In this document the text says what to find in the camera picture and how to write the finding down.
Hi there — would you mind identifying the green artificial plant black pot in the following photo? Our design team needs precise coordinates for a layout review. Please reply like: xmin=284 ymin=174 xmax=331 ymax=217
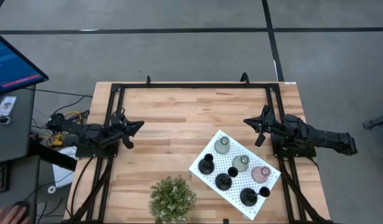
xmin=148 ymin=175 xmax=198 ymax=224

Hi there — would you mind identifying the white badge card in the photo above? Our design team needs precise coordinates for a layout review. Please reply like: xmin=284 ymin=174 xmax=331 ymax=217
xmin=0 ymin=95 xmax=17 ymax=118

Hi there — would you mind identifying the person's hand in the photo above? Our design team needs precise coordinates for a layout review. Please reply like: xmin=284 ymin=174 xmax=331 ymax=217
xmin=0 ymin=204 xmax=30 ymax=224

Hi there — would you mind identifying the black computer mouse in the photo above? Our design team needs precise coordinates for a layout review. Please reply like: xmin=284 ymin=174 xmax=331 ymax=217
xmin=11 ymin=200 xmax=30 ymax=218

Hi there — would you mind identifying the yellow clamp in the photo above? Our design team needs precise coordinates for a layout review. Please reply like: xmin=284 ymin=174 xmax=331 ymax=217
xmin=48 ymin=133 xmax=65 ymax=147

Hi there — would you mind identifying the grey desk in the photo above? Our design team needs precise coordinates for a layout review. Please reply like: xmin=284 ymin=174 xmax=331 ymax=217
xmin=0 ymin=84 xmax=37 ymax=165

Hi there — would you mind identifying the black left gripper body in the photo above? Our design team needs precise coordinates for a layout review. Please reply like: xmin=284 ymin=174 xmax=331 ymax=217
xmin=109 ymin=114 xmax=131 ymax=141

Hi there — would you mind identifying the white paper sheet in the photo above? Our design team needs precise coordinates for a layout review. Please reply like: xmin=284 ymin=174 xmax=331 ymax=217
xmin=52 ymin=146 xmax=78 ymax=189

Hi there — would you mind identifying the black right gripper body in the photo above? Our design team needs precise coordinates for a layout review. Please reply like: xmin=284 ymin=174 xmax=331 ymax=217
xmin=260 ymin=105 xmax=281 ymax=135

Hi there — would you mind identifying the grey chair base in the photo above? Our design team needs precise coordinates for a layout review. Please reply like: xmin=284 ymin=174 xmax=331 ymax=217
xmin=362 ymin=111 xmax=383 ymax=131

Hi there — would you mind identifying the green glass candle holder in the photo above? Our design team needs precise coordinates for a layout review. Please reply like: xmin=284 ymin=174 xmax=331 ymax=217
xmin=232 ymin=154 xmax=251 ymax=173
xmin=213 ymin=136 xmax=231 ymax=155

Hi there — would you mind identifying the black candlestick holder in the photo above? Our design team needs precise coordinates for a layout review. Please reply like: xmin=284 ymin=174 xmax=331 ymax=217
xmin=215 ymin=166 xmax=239 ymax=192
xmin=239 ymin=186 xmax=271 ymax=207
xmin=198 ymin=152 xmax=216 ymax=175

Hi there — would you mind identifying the pink glass candle holder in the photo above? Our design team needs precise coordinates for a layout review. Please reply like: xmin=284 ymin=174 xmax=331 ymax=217
xmin=251 ymin=165 xmax=272 ymax=184

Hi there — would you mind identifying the blue screen monitor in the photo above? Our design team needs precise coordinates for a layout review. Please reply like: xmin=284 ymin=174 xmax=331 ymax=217
xmin=0 ymin=29 xmax=50 ymax=96

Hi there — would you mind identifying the yellow cable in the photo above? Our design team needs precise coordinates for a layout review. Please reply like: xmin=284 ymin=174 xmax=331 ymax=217
xmin=63 ymin=110 xmax=83 ymax=121

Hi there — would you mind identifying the white perforated metal shelf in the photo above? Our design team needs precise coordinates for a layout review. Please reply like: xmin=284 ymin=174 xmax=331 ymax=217
xmin=188 ymin=129 xmax=282 ymax=221

